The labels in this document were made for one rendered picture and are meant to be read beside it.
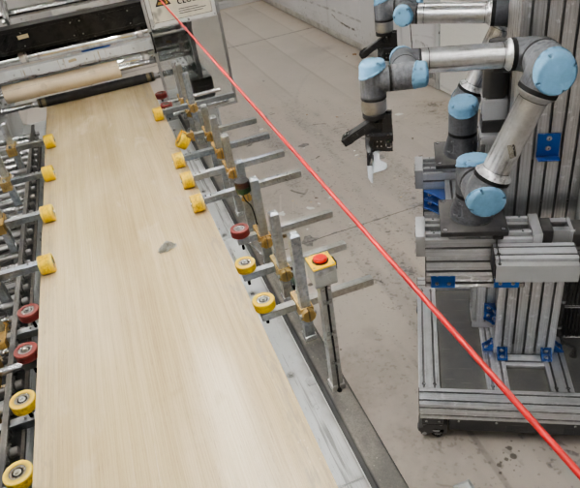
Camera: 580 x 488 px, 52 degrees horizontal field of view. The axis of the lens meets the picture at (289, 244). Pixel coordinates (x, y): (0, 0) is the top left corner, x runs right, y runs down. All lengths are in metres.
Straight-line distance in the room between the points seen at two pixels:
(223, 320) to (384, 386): 1.15
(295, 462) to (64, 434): 0.69
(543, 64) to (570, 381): 1.43
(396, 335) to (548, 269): 1.26
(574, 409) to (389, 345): 0.96
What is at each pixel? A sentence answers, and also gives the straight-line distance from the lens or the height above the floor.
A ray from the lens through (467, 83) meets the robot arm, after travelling 2.61.
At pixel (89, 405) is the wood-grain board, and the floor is 0.90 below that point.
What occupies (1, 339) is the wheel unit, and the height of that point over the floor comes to 0.83.
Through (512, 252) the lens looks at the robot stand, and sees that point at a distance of 2.14.
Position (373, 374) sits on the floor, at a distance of 3.00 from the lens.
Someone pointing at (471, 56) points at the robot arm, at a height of 1.62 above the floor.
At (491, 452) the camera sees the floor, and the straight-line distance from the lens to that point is 2.75.
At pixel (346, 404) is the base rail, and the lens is 1.97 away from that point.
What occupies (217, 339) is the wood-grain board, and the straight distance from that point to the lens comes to 1.97.
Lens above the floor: 2.20
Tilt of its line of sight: 34 degrees down
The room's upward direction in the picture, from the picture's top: 9 degrees counter-clockwise
